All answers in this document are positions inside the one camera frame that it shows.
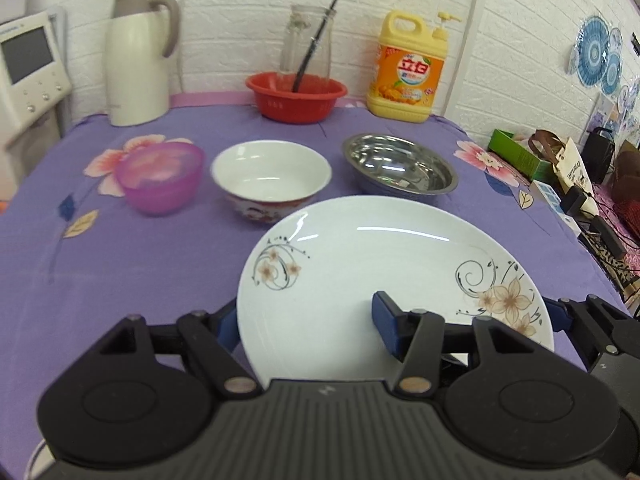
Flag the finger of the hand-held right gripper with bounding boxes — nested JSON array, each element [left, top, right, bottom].
[[544, 294, 640, 372]]

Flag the glass jar with straw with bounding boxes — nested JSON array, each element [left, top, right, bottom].
[[292, 0, 340, 94]]

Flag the red plastic basin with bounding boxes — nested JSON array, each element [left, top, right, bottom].
[[245, 72, 348, 125]]

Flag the yellow detergent bottle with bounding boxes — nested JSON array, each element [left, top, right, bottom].
[[366, 10, 462, 124]]

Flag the beige paper bag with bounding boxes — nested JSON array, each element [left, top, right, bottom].
[[552, 137, 597, 202]]

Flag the white floral plate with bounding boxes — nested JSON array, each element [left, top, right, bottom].
[[237, 196, 556, 390]]

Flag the purple plastic bowl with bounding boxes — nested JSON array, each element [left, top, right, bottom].
[[116, 141, 205, 217]]

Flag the clear glass jar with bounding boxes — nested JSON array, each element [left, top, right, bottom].
[[279, 4, 333, 81]]

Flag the white ceramic bowl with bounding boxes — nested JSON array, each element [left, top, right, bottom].
[[210, 140, 333, 225]]

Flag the black power brick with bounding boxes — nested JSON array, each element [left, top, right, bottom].
[[592, 217, 629, 257]]

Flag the white thermos jug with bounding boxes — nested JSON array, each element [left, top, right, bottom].
[[104, 0, 181, 128]]

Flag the brown bag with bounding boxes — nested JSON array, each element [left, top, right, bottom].
[[612, 140, 640, 242]]

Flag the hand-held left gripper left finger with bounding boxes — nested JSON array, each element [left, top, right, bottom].
[[96, 300, 262, 402]]

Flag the small blue paper fan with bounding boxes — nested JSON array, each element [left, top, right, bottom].
[[600, 52, 623, 96]]

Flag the green cardboard box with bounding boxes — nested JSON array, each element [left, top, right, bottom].
[[487, 128, 557, 184]]

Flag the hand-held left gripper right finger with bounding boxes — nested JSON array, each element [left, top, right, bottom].
[[371, 290, 557, 400]]

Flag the blue and white small box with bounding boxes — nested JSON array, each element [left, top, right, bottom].
[[529, 180, 562, 207]]

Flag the stainless steel bowl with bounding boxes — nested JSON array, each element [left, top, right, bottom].
[[342, 133, 459, 204]]

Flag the white appliance with screen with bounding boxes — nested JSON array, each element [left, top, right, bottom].
[[0, 11, 73, 147]]

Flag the blue decorative wall plates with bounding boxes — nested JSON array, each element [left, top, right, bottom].
[[575, 16, 612, 88]]

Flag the purple floral tablecloth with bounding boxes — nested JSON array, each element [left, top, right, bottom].
[[0, 91, 627, 480]]

